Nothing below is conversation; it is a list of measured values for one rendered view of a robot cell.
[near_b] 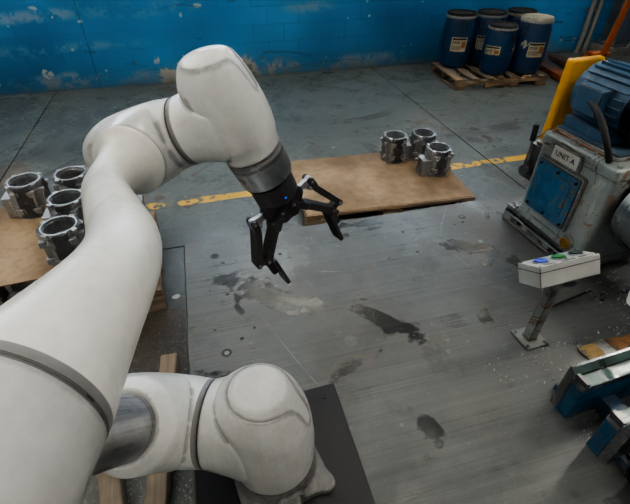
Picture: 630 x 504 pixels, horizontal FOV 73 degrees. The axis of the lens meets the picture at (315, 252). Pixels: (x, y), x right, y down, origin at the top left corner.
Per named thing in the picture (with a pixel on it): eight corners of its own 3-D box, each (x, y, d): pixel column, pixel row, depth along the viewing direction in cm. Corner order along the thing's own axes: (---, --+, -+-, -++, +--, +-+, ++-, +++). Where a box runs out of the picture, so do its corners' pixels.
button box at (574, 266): (575, 268, 107) (574, 247, 106) (601, 274, 100) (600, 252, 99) (518, 282, 103) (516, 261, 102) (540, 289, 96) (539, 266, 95)
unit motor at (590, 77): (560, 169, 160) (609, 47, 134) (636, 216, 136) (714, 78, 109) (502, 179, 154) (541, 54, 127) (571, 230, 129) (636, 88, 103)
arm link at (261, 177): (217, 156, 68) (234, 184, 72) (241, 177, 62) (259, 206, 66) (262, 124, 70) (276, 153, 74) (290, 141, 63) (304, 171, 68)
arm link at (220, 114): (286, 119, 68) (213, 142, 71) (241, 21, 57) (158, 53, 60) (281, 161, 61) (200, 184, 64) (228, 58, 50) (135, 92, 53)
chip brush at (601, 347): (633, 329, 118) (634, 327, 117) (649, 342, 114) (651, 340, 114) (575, 349, 112) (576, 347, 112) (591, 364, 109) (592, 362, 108)
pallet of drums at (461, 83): (512, 66, 593) (528, 5, 546) (545, 85, 531) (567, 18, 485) (429, 71, 577) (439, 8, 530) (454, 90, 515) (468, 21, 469)
